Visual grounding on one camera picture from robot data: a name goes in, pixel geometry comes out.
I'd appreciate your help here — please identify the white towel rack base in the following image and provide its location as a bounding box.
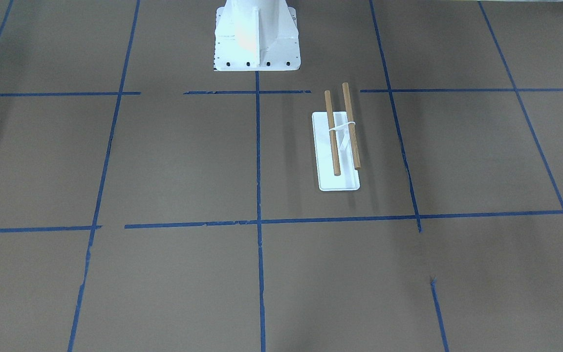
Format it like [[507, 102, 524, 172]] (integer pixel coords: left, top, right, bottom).
[[311, 111, 360, 192]]

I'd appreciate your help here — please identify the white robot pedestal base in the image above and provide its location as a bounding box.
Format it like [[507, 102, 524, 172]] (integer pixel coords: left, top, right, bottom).
[[213, 0, 302, 72]]

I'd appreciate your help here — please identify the wooden rack rod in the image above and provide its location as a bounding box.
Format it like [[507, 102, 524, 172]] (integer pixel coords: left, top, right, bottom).
[[342, 82, 362, 170], [324, 90, 341, 176]]

